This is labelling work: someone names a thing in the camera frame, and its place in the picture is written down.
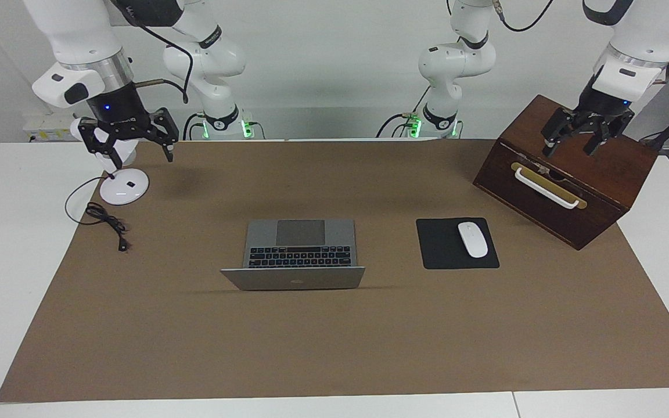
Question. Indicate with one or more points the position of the dark brown wooden box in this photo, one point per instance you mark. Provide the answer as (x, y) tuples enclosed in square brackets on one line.
[(601, 174)]

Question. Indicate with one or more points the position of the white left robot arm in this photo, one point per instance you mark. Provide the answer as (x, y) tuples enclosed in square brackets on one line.
[(648, 29)]

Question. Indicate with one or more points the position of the silver laptop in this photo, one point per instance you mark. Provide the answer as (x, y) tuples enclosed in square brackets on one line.
[(294, 280)]

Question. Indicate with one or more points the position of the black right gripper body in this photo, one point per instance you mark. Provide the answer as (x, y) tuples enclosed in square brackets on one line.
[(117, 110)]

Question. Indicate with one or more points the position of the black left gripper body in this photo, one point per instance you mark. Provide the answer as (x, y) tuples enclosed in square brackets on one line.
[(601, 107)]

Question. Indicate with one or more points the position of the white desk lamp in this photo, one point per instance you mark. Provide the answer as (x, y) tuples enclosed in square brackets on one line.
[(117, 191)]

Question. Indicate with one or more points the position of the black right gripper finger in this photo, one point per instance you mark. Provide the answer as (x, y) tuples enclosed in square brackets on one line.
[(165, 128), (93, 136)]

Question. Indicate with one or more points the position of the brown table mat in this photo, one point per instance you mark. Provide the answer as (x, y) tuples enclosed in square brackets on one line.
[(334, 348)]

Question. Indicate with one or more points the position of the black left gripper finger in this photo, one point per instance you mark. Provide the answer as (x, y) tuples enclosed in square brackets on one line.
[(558, 128), (604, 132)]

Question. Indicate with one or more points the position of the white power strip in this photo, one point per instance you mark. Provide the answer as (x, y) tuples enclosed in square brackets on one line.
[(41, 125)]

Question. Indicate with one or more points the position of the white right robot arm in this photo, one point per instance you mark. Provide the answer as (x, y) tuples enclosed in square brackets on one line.
[(79, 29)]

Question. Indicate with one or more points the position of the white computer mouse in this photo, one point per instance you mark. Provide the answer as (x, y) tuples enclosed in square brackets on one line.
[(473, 239)]

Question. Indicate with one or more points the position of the black mouse pad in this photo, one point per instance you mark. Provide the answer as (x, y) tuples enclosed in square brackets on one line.
[(439, 249)]

